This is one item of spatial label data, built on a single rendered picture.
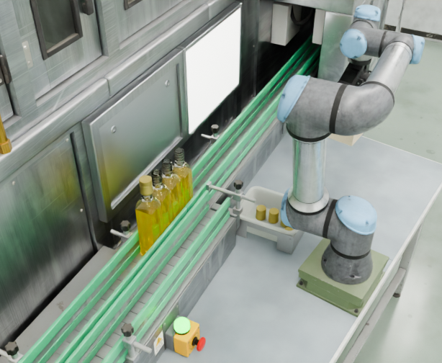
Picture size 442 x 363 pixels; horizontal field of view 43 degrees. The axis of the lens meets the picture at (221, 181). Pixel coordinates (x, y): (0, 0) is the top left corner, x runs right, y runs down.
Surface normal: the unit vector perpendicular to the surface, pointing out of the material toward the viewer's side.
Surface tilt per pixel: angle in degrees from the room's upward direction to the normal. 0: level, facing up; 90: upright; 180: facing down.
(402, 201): 0
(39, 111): 90
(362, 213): 7
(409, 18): 90
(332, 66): 90
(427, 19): 90
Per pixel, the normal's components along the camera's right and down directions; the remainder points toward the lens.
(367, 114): 0.35, 0.26
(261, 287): 0.00, -0.78
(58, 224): 0.89, 0.28
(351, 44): -0.44, 0.56
